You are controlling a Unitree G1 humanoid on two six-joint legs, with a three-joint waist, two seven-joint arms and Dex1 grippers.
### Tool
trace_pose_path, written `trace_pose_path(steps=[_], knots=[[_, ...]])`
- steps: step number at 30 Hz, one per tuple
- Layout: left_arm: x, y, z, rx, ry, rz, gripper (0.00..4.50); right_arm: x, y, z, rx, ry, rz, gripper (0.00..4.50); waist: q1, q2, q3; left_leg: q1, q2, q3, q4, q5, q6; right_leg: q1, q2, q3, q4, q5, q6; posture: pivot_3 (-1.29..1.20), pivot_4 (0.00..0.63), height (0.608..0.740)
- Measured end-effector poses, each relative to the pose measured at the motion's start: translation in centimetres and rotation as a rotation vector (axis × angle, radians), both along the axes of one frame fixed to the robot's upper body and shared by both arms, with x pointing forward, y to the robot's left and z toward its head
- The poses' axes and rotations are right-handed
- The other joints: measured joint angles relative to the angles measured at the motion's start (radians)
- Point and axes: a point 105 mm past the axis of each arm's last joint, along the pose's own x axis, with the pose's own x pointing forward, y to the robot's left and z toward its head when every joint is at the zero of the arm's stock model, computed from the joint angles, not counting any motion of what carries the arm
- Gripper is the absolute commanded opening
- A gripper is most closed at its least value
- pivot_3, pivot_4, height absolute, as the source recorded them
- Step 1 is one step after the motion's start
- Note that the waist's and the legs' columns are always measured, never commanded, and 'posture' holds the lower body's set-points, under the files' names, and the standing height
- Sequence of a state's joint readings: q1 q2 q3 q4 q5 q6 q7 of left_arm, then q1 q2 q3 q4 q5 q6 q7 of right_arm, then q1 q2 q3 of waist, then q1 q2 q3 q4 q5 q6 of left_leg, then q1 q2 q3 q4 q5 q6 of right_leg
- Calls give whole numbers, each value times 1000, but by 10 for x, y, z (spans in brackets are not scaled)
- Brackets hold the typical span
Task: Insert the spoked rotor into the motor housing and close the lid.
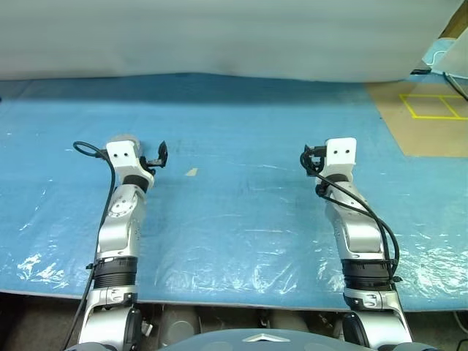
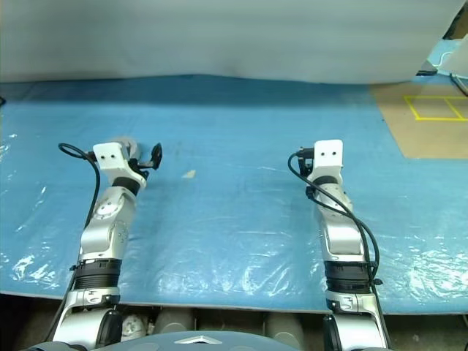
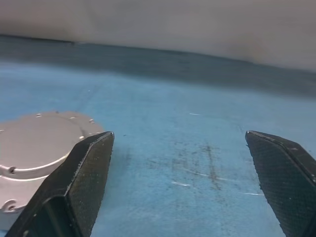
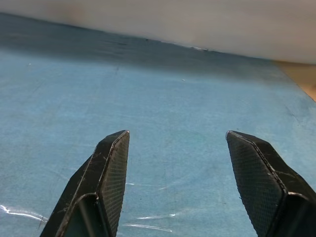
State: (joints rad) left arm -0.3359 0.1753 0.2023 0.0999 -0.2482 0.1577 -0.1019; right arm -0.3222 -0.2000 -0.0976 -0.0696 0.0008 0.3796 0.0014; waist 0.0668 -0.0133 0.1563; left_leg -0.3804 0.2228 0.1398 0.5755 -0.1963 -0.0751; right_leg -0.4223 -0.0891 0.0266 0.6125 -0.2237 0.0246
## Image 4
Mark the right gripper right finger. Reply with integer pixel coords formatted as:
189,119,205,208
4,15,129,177
226,130,316,237

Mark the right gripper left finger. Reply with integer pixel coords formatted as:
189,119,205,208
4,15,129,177
39,130,130,237

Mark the blue table mat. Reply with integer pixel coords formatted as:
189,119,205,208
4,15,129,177
0,12,316,237

